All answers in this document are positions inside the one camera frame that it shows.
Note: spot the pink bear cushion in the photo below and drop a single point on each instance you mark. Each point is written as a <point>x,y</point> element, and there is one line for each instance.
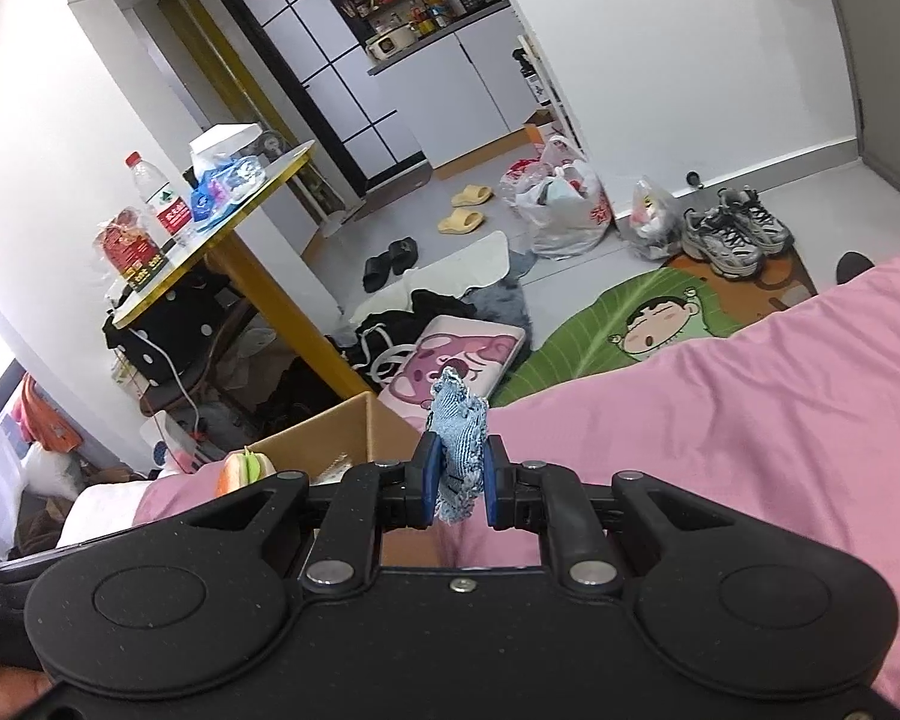
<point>450,352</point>

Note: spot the black polka dot bag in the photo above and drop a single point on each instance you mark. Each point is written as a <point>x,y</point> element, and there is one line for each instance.
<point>172,322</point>

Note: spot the small orange cardboard box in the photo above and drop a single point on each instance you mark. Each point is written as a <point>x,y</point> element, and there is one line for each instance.
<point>536,131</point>

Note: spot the black framed glass door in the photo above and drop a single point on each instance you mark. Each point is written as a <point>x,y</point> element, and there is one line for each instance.
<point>307,37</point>

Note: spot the person's left forearm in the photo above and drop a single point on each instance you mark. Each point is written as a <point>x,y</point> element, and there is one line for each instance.
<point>7,690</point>

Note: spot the green leaf cartoon rug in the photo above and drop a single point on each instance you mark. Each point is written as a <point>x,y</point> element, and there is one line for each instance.
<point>585,315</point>

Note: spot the water bottle with red label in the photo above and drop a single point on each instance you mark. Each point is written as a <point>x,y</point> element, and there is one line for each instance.
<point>161,199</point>

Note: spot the pink blanket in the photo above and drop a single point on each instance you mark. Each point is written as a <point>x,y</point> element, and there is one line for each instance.
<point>720,405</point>

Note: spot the white kitchen cabinet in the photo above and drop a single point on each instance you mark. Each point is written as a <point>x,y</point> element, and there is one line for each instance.
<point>450,90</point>

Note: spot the white fan stand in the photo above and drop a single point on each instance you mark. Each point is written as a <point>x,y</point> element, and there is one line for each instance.
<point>330,221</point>

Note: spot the white tissue box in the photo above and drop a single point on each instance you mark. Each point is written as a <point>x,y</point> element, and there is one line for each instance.
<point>225,139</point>

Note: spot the orange garment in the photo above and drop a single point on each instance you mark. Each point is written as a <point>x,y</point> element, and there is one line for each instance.
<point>45,420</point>

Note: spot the white storage rack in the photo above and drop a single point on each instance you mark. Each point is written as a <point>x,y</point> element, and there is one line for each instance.
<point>562,112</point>

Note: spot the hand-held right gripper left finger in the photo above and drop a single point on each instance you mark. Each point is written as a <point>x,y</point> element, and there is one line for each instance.
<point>426,480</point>

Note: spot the grey fluffy rug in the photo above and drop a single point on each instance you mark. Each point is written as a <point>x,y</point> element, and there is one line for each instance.
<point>506,300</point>

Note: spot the grey crumpled clothes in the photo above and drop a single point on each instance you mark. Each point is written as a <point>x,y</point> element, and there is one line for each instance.
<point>251,352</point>

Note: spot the clear plastic trash bag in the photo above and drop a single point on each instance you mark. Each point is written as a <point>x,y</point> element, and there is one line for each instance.
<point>652,221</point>

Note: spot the bag of blue tissue packs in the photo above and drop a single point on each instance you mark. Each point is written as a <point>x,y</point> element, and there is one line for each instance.
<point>221,187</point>

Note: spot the blue fluffy cloth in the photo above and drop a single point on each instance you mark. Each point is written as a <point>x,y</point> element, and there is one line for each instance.
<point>457,427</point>

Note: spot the brown chair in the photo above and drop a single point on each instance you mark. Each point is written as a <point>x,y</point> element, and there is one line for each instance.
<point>165,394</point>

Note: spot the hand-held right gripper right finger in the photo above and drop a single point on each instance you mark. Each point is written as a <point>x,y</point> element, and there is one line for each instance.
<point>496,484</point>

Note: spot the white plastic shopping bag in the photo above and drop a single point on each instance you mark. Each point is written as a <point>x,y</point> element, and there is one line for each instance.
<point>562,225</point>

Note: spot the black slipper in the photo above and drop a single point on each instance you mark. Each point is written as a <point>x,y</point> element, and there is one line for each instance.
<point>403,255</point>
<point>377,271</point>

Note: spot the black clothes pile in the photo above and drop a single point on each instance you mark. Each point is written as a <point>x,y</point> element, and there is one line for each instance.
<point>300,390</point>

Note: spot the white soft bundle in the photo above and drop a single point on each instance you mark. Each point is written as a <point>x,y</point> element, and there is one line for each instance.
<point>52,469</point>

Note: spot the yellow slipper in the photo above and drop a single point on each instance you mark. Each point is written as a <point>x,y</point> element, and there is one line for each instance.
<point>460,222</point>
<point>471,195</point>

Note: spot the red snack package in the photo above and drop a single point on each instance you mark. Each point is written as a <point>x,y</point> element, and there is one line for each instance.
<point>131,247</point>

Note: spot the grey backpack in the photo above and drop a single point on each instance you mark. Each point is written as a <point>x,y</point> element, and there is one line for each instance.
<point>221,420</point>

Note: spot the white printed package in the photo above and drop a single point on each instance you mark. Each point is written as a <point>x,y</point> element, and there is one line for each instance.
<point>169,439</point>

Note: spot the sandwich plush toy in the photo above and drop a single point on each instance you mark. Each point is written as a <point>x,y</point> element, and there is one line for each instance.
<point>244,472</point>

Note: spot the black shoe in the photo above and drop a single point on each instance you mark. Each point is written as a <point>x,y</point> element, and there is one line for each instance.
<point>855,266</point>

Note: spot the dark spray bottle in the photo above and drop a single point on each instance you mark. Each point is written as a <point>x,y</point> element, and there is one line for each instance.
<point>531,82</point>

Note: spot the white pillow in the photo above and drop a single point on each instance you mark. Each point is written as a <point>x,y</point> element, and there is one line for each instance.
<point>112,506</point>

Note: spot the grey sneaker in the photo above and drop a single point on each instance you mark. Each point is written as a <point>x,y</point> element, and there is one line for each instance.
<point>765,221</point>
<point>720,247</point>

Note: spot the group of condiment bottles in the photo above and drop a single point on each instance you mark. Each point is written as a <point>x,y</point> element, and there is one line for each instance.
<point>431,11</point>

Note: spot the black door stopper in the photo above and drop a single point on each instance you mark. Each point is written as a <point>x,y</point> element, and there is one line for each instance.
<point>694,178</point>

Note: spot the yellow round table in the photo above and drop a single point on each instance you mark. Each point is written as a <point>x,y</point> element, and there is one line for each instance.
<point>270,285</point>

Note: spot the white floor mat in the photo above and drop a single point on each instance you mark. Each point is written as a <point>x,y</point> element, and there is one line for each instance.
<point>472,262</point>

